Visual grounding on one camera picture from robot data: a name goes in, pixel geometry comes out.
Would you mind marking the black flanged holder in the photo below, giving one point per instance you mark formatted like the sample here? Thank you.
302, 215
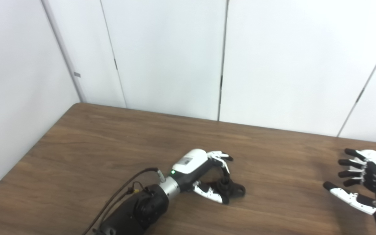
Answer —
237, 189

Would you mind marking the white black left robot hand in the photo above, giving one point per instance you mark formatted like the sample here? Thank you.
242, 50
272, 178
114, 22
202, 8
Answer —
189, 163

